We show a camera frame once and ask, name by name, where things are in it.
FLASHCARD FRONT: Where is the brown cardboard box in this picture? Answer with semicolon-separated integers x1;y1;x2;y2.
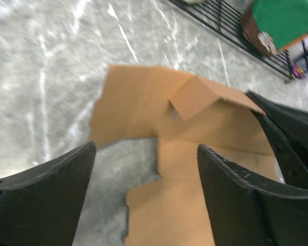
89;65;278;245

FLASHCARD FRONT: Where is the green snack package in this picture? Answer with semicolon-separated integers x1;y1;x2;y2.
241;0;308;57

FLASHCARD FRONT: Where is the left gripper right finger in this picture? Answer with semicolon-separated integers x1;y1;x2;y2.
197;145;308;245

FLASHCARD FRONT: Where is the black wire basket rack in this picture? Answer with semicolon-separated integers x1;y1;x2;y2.
171;1;308;84

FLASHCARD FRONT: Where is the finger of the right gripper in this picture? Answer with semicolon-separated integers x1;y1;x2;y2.
246;91;308;189

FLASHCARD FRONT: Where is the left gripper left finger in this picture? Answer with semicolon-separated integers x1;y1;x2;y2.
0;141;96;245

